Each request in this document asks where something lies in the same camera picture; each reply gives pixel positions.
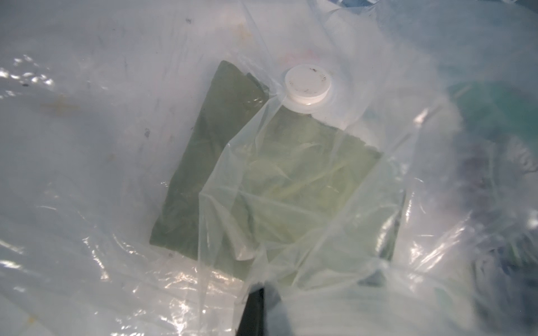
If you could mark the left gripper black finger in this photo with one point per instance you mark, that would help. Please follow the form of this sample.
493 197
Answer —
252 321

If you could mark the olive green garment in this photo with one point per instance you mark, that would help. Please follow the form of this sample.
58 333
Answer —
256 173

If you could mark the clear plastic vacuum bag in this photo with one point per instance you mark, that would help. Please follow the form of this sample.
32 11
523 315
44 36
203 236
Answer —
99 100

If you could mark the white vacuum bag valve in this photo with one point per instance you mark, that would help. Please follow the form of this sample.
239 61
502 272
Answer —
307 87

